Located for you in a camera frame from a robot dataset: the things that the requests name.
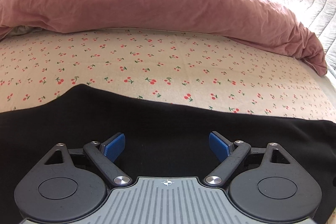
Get black pants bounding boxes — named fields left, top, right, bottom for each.
left=1, top=85, right=335, bottom=223

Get cherry print cloth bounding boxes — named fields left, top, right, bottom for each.
left=1, top=29, right=335, bottom=121

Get pink duvet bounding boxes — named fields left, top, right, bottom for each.
left=1, top=0, right=327, bottom=76

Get grey quilted headboard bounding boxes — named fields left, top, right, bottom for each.
left=284, top=0, right=336, bottom=75

